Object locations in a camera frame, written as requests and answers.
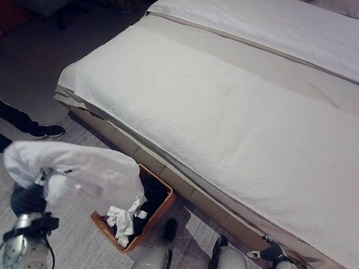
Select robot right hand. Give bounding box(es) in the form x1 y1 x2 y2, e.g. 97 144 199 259
247 234 286 264

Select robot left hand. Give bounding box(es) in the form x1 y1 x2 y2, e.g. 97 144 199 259
8 167 57 217

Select white garment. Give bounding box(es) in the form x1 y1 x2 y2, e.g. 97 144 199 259
2 134 150 253

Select black clothes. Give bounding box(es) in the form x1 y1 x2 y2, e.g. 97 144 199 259
109 170 171 239

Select robot right leg silver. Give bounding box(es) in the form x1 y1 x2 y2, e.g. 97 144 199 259
205 234 249 269

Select person's black shoe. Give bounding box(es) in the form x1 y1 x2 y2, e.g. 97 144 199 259
28 123 67 141

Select light grey rug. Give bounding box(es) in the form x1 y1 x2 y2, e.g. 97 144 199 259
0 99 265 269

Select beige bed base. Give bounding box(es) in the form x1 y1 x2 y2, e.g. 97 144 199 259
52 72 348 269

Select brown woven basket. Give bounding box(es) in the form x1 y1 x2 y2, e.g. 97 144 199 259
88 161 178 255

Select white textured bedspread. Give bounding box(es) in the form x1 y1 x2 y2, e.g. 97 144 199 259
54 10 359 269

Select beige bed sheet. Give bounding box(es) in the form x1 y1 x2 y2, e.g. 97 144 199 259
145 2 359 134

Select white smooth duvet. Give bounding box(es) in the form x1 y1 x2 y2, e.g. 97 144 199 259
146 0 359 100

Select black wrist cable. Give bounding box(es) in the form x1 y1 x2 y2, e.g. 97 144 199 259
0 233 57 269

